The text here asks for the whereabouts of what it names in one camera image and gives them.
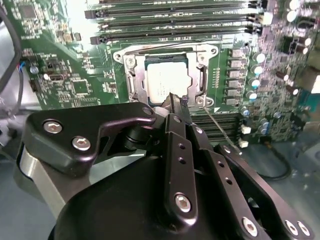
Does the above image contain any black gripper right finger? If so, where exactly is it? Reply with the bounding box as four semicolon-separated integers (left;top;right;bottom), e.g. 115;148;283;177
179;95;316;240

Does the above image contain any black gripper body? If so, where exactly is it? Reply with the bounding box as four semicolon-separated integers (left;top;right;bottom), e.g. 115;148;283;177
47;155;286;240

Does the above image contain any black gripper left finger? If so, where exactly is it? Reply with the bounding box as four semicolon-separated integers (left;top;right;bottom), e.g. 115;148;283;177
14;91;199;228

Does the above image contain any metal socket cover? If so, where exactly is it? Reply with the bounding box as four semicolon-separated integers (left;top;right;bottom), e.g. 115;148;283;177
123;53;208;111

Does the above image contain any silver CPU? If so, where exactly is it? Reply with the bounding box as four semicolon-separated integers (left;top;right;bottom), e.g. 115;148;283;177
144;56;193;105

